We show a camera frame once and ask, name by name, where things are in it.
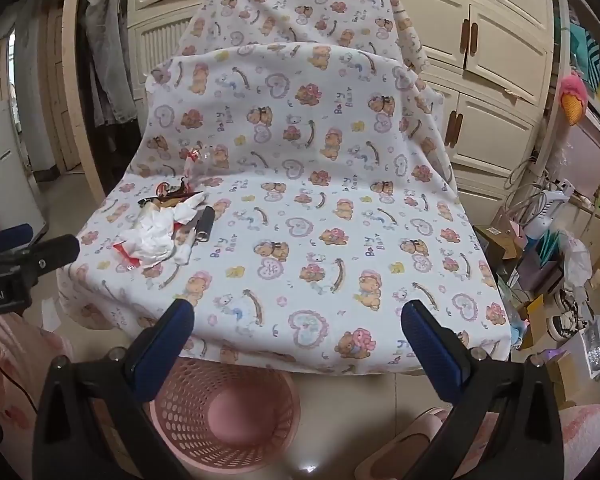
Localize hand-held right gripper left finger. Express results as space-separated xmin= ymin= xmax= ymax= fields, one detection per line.
xmin=32 ymin=299 xmax=196 ymax=480

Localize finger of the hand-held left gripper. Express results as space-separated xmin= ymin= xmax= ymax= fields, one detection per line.
xmin=0 ymin=224 xmax=34 ymax=257
xmin=0 ymin=234 xmax=81 ymax=283

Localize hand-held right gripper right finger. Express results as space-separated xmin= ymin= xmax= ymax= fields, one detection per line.
xmin=401 ymin=300 xmax=578 ymax=480

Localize pink plastic mesh basket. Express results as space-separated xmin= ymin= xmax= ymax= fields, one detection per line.
xmin=147 ymin=357 xmax=301 ymax=463

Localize white paper scrap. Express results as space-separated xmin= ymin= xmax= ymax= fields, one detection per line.
xmin=42 ymin=305 xmax=64 ymax=332

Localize white appliance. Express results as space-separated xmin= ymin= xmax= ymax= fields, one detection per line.
xmin=0 ymin=100 xmax=49 ymax=242

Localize person's pink fleece leg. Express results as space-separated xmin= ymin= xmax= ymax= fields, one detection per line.
xmin=0 ymin=317 xmax=77 ymax=441
xmin=560 ymin=404 xmax=600 ymax=480

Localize pink slipper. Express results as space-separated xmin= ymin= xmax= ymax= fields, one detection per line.
xmin=410 ymin=407 xmax=452 ymax=437
xmin=367 ymin=422 xmax=447 ymax=480

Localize red and white wrapper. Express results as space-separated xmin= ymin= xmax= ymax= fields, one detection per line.
xmin=112 ymin=240 xmax=146 ymax=270

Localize crumpled white tissue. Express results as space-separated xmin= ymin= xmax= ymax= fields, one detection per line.
xmin=120 ymin=192 xmax=211 ymax=268

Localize cardboard box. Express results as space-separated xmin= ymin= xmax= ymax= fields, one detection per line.
xmin=475 ymin=225 xmax=524 ymax=262

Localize black cylinder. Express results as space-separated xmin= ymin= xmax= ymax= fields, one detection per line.
xmin=194 ymin=205 xmax=216 ymax=244

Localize black and white sneaker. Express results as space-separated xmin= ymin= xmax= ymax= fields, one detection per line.
xmin=550 ymin=300 xmax=589 ymax=339

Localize clear plastic wrapper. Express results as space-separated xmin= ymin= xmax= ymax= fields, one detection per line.
xmin=182 ymin=146 xmax=222 ymax=187

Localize bear print blanket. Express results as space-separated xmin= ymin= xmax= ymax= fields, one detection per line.
xmin=62 ymin=0 xmax=511 ymax=376

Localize hanging grey jeans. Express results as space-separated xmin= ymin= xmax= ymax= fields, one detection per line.
xmin=77 ymin=0 xmax=142 ymax=127

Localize pink storage box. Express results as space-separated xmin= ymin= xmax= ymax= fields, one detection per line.
xmin=562 ymin=110 xmax=600 ymax=197

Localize pink plush toy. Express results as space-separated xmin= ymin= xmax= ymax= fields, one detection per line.
xmin=560 ymin=74 xmax=590 ymax=127

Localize cream wardrobe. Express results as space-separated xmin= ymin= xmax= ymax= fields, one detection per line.
xmin=125 ymin=0 xmax=556 ymax=211

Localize beige wooden frame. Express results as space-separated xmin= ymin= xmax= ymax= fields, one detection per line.
xmin=61 ymin=0 xmax=108 ymax=203

